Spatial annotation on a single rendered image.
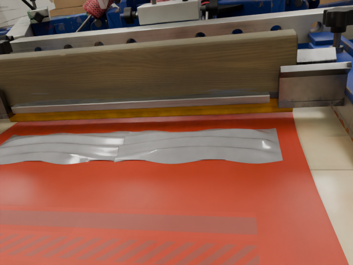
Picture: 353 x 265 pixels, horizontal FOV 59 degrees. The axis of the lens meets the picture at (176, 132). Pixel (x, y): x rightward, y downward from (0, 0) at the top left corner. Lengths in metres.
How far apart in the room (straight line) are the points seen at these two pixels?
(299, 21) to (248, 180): 0.38
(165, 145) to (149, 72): 0.10
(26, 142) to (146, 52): 0.20
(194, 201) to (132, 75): 0.19
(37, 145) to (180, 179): 0.20
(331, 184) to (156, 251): 0.16
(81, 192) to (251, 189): 0.16
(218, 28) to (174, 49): 0.24
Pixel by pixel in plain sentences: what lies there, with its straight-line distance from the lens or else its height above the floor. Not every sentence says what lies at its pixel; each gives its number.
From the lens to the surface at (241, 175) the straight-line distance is 0.31.
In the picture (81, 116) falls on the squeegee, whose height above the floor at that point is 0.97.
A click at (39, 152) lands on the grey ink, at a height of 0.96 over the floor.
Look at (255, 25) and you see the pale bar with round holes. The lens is 0.61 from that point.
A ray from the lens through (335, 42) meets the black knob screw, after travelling 0.52.
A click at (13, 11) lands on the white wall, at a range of 5.60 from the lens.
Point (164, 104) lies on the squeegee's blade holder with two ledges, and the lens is 0.40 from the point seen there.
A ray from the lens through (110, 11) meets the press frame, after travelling 1.07.
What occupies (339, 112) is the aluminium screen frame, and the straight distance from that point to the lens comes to 0.42.
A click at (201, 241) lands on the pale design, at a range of 0.25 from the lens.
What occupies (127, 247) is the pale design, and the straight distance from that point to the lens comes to 0.26.
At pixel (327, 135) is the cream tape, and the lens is 0.38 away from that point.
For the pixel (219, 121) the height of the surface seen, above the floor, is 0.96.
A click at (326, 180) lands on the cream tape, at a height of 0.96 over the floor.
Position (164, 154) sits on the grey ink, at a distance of 0.35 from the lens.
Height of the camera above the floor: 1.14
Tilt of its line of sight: 27 degrees down
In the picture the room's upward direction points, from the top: 8 degrees counter-clockwise
